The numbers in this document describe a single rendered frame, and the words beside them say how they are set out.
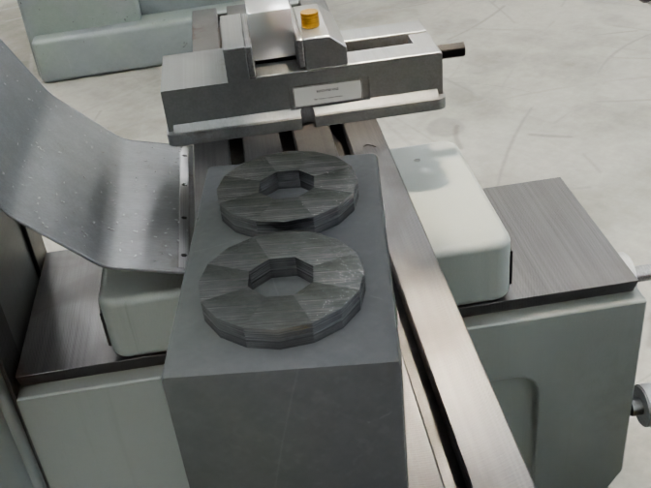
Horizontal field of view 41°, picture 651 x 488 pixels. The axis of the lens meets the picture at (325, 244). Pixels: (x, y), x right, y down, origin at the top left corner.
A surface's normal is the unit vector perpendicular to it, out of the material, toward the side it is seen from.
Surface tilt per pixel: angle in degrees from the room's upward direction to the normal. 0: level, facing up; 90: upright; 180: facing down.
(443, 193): 0
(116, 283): 0
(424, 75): 90
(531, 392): 90
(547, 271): 0
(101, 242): 42
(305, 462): 90
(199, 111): 90
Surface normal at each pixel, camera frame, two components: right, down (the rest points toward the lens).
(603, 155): -0.09, -0.83
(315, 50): 0.13, 0.54
